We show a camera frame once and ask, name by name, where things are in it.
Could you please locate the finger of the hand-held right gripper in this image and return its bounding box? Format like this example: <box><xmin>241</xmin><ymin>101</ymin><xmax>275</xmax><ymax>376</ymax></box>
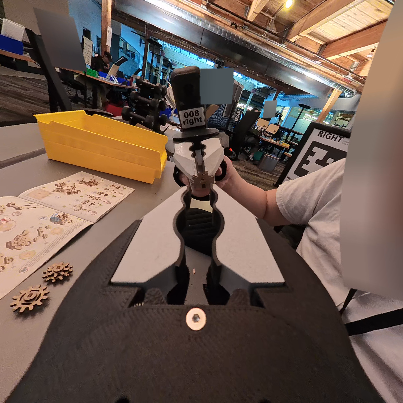
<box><xmin>201</xmin><ymin>139</ymin><xmax>225</xmax><ymax>183</ymax></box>
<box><xmin>173</xmin><ymin>141</ymin><xmax>200</xmax><ymax>187</ymax></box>

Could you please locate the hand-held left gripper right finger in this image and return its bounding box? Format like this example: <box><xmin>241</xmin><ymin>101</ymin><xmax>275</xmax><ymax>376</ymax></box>
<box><xmin>208</xmin><ymin>185</ymin><xmax>286</xmax><ymax>299</ymax></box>

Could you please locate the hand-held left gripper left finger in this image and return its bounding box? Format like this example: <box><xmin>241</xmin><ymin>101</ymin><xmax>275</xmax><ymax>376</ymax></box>
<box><xmin>110</xmin><ymin>186</ymin><xmax>191</xmax><ymax>298</ymax></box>

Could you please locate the small wooden gear part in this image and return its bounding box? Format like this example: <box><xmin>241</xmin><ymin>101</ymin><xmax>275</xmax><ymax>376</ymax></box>
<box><xmin>190</xmin><ymin>147</ymin><xmax>215</xmax><ymax>191</ymax></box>

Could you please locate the person's right forearm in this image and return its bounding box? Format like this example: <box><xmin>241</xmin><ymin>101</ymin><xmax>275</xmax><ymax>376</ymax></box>
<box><xmin>241</xmin><ymin>175</ymin><xmax>285</xmax><ymax>226</ymax></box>

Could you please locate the person's right hand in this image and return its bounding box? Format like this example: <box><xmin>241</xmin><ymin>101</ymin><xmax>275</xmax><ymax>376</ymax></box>
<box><xmin>188</xmin><ymin>156</ymin><xmax>252</xmax><ymax>207</ymax></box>

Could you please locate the black office chair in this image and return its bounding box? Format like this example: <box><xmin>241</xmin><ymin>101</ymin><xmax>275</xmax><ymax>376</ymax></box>
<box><xmin>229</xmin><ymin>110</ymin><xmax>262</xmax><ymax>159</ymax></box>

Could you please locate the black dumbbell rack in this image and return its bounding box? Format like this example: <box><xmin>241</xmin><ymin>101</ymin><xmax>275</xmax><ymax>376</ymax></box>
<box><xmin>121</xmin><ymin>78</ymin><xmax>169</xmax><ymax>133</ymax></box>

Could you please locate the black textured pad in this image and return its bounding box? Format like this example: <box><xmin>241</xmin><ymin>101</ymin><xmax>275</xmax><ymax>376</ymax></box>
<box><xmin>183</xmin><ymin>207</ymin><xmax>218</xmax><ymax>256</ymax></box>

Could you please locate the grey trash bin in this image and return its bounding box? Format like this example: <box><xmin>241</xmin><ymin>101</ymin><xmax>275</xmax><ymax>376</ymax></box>
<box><xmin>258</xmin><ymin>153</ymin><xmax>280</xmax><ymax>173</ymax></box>

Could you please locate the wooden top desk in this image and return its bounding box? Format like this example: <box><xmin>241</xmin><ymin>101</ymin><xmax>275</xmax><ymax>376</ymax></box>
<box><xmin>0</xmin><ymin>49</ymin><xmax>35</xmax><ymax>63</ymax></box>
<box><xmin>55</xmin><ymin>67</ymin><xmax>140</xmax><ymax>109</ymax></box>

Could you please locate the yellow plastic bin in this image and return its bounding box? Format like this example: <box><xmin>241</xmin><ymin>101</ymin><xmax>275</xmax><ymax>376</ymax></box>
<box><xmin>34</xmin><ymin>110</ymin><xmax>168</xmax><ymax>184</ymax></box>

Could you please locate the flat wooden gear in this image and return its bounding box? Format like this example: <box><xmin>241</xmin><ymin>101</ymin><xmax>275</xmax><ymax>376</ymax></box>
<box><xmin>42</xmin><ymin>262</ymin><xmax>74</xmax><ymax>283</ymax></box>
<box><xmin>9</xmin><ymin>284</ymin><xmax>50</xmax><ymax>313</ymax></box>

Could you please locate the black floor lamp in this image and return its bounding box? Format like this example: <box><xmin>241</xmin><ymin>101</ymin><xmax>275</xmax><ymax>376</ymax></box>
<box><xmin>291</xmin><ymin>103</ymin><xmax>311</xmax><ymax>136</ymax></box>

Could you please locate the black framed marker sign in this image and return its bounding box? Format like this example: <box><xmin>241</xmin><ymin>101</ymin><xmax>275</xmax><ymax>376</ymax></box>
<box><xmin>275</xmin><ymin>121</ymin><xmax>351</xmax><ymax>188</ymax></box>

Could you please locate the open instruction booklet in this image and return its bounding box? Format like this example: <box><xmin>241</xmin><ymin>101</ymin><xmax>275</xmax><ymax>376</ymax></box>
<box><xmin>0</xmin><ymin>171</ymin><xmax>135</xmax><ymax>300</ymax></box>

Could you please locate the black easel stand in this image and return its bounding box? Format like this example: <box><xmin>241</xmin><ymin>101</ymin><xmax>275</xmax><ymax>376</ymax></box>
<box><xmin>25</xmin><ymin>28</ymin><xmax>73</xmax><ymax>113</ymax></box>

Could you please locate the large blue storage bin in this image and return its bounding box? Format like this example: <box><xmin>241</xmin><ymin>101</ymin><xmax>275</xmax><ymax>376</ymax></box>
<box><xmin>0</xmin><ymin>34</ymin><xmax>24</xmax><ymax>56</ymax></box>

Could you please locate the grey ceiling air duct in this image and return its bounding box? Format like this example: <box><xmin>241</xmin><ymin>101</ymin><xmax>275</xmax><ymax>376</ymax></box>
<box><xmin>115</xmin><ymin>0</ymin><xmax>367</xmax><ymax>98</ymax></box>

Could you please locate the black lanyard strap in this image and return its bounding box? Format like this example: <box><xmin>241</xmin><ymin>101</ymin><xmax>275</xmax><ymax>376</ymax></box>
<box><xmin>339</xmin><ymin>288</ymin><xmax>403</xmax><ymax>337</ymax></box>

